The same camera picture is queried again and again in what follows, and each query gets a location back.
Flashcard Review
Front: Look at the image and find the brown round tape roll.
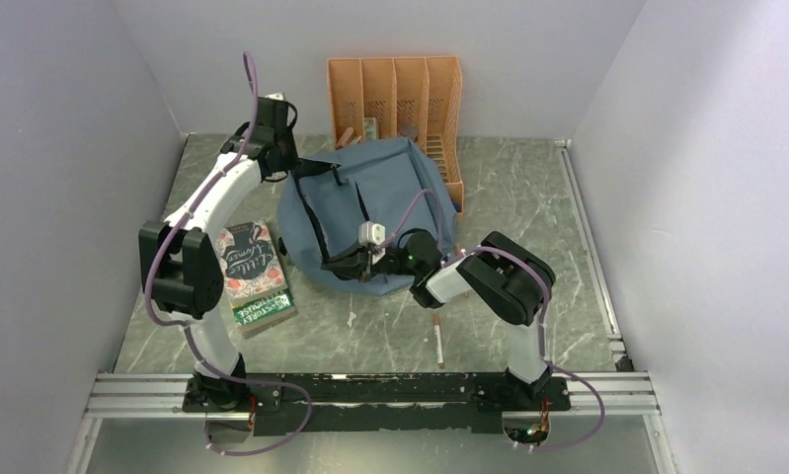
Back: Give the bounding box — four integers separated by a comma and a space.
398, 123, 419, 142

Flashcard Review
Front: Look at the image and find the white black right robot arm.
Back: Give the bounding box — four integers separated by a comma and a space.
322, 228, 556, 409

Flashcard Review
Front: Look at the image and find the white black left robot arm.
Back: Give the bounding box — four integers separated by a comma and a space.
138, 95, 298, 411

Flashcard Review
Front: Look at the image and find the blue student backpack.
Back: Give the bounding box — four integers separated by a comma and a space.
276, 137, 456, 296

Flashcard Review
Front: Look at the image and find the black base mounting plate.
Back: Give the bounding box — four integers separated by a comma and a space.
181, 372, 572, 436

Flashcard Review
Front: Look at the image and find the aluminium frame rail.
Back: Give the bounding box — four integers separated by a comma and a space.
83, 372, 661, 421

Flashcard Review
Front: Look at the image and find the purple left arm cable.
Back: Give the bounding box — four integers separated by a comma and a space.
143, 51, 314, 457

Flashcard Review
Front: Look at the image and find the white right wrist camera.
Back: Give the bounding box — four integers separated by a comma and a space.
357, 221, 386, 246

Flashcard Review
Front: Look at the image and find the white green card box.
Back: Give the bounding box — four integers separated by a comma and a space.
363, 117, 379, 140

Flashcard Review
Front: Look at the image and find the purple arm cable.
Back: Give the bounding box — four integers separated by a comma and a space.
143, 51, 314, 457
393, 190, 606, 452

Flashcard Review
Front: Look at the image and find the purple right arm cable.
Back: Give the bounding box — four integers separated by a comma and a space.
393, 190, 606, 452

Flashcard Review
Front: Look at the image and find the floral Little Women book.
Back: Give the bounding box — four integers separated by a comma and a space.
215, 220, 288, 306

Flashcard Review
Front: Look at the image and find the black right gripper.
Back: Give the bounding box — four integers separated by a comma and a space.
320, 239, 421, 284

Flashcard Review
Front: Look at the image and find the brown white marker pen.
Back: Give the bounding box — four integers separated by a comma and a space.
433, 312, 445, 368

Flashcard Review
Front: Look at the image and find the green Treehouse book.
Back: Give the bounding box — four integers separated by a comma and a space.
232, 289, 297, 339

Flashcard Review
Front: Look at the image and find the orange plastic file organizer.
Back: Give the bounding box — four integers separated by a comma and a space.
327, 55, 465, 218

